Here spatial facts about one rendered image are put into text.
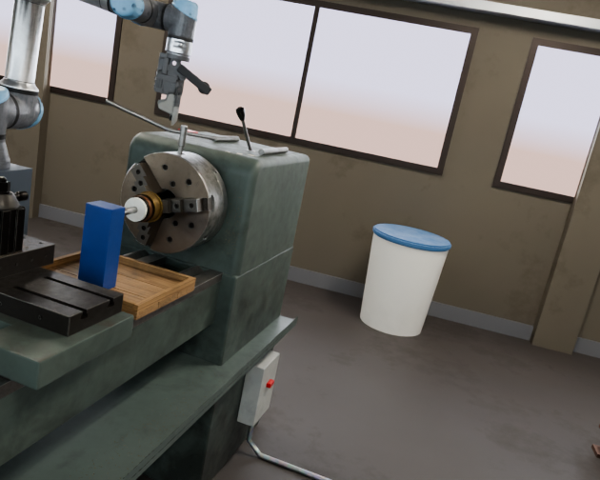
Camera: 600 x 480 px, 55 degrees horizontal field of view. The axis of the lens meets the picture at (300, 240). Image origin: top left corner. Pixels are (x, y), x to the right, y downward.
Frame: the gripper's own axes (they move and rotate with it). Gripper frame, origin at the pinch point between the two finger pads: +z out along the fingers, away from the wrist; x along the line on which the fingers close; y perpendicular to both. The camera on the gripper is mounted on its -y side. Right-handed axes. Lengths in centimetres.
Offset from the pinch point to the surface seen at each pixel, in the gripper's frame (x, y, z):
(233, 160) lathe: -3.8, -21.0, 7.9
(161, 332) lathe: 31, -5, 55
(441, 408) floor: -64, -170, 128
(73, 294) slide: 58, 18, 35
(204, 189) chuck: 10.6, -11.5, 16.0
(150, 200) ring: 14.8, 3.4, 21.2
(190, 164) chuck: 7.2, -6.7, 9.9
